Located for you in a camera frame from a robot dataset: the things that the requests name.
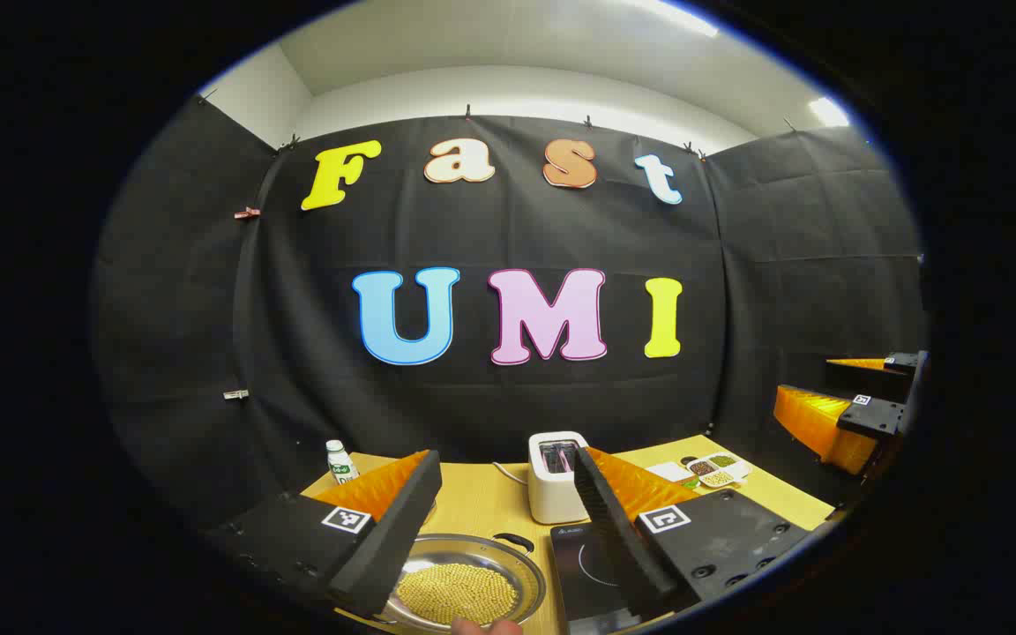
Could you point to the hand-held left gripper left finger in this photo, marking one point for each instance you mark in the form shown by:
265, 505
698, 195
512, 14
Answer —
393, 547

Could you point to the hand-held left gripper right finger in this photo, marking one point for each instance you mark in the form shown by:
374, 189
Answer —
618, 547

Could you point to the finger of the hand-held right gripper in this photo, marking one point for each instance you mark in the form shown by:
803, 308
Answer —
870, 379
870, 416

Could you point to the black induction cooktop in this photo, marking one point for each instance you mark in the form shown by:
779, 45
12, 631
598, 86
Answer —
587, 564

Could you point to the pile of yellow soybeans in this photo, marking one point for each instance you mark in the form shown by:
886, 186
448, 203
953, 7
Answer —
455, 593

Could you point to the white toaster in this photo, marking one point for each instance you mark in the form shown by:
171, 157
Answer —
552, 494

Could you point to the white green label bottle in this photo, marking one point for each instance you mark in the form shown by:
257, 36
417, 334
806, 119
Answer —
340, 463

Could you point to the white divided dish of grains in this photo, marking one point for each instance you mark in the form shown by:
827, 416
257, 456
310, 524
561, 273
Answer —
718, 469

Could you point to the ceiling light panel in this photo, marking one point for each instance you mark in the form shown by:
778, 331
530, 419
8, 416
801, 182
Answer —
828, 111

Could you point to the pink clip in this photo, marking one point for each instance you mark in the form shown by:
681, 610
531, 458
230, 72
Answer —
246, 212

